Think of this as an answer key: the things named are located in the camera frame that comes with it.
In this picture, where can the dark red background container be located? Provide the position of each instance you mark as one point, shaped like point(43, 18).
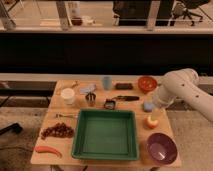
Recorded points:
point(77, 21)

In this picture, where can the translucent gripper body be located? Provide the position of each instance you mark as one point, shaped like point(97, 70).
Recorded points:
point(156, 113)

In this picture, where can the black object on floor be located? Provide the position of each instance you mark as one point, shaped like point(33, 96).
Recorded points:
point(15, 127)

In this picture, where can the small metal cup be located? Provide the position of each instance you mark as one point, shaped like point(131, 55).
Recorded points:
point(90, 99)

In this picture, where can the white lidded jar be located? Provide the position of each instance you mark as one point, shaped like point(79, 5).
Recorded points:
point(68, 95)

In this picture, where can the blue sponge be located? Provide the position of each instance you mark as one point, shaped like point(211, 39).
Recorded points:
point(148, 106)

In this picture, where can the metal fork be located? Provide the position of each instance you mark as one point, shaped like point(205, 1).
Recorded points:
point(65, 116)

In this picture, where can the small black square dish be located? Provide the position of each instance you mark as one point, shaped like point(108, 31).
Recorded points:
point(110, 104)

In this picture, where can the dark brown rectangular block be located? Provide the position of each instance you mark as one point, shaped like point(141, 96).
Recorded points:
point(123, 86)

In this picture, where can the small beige spoon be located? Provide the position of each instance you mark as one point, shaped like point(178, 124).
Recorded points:
point(70, 85)

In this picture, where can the light blue cup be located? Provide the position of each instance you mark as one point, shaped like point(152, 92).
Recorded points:
point(106, 82)

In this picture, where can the black office chair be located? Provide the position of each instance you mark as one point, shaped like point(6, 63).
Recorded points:
point(183, 8)

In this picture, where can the purple bowl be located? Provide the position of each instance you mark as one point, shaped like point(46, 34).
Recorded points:
point(162, 148)

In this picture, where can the green plastic tray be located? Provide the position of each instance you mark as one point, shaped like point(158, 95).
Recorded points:
point(105, 135)

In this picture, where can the orange carrot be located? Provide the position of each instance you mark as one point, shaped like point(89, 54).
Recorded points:
point(47, 149)

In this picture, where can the bunch of red grapes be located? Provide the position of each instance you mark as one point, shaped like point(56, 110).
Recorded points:
point(59, 130)

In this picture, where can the orange fruit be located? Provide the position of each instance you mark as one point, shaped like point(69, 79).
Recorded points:
point(151, 123)

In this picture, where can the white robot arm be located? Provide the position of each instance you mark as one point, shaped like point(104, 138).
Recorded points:
point(183, 84)

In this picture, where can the red bowl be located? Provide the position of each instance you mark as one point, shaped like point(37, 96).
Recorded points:
point(147, 84)

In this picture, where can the black handled peeler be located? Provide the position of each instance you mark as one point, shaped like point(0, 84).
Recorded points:
point(126, 98)

